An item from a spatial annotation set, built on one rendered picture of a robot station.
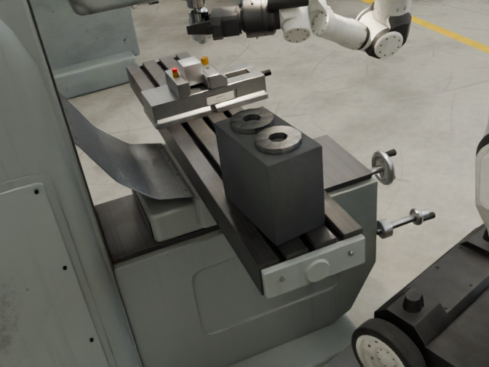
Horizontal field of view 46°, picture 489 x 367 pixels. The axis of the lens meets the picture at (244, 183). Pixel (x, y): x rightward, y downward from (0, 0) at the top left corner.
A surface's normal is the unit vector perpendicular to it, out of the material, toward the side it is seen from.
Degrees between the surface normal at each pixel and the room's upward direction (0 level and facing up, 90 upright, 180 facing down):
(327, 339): 0
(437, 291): 0
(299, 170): 90
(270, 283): 90
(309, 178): 90
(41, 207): 89
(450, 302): 0
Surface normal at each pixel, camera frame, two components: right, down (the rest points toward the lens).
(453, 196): -0.11, -0.83
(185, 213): 0.37, 0.48
